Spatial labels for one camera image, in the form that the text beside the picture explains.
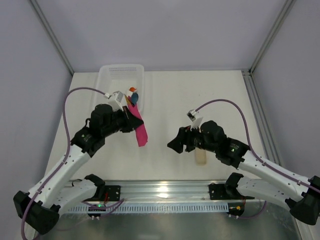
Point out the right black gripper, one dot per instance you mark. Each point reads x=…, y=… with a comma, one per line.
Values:
x=188, y=139

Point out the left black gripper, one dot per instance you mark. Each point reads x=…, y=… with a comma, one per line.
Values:
x=127, y=121

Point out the pink paper napkin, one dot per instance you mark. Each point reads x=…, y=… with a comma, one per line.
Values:
x=140, y=132

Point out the gold metal knife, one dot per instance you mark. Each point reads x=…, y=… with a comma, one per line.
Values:
x=128, y=102

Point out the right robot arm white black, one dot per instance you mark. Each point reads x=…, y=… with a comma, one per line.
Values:
x=298, y=194

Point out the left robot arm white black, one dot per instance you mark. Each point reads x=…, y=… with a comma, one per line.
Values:
x=42, y=205

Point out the white rolled napkin bundle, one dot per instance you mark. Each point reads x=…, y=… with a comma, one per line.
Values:
x=128, y=94

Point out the beige wooden utensil tray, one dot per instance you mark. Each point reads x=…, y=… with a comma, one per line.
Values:
x=200, y=157

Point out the white plastic basket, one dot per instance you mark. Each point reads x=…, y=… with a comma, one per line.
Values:
x=119, y=77

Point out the right controller board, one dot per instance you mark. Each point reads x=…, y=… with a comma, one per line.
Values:
x=235, y=210

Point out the controller board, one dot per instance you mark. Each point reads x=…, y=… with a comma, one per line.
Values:
x=235, y=210
x=96, y=211

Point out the left controller board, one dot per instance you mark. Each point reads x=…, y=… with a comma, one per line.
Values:
x=96, y=211

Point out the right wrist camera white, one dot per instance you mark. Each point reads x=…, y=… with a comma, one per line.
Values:
x=196, y=119

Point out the aluminium front rail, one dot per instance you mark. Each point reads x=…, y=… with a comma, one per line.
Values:
x=164, y=191

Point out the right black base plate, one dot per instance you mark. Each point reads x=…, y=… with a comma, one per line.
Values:
x=217, y=191

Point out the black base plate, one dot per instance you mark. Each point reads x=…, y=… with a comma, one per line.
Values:
x=217, y=191
x=110, y=193

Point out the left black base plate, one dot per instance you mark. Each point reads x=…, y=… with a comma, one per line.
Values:
x=110, y=193

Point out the right aluminium side rail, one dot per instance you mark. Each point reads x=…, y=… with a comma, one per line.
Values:
x=265, y=133

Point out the white slotted cable duct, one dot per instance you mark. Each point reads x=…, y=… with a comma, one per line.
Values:
x=159, y=208

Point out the left aluminium frame post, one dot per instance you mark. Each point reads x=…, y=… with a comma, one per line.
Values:
x=51, y=35

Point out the aluminium frame post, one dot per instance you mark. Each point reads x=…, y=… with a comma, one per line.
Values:
x=51, y=35
x=275, y=28

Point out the right aluminium frame post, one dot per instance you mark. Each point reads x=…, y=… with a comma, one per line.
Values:
x=275, y=28

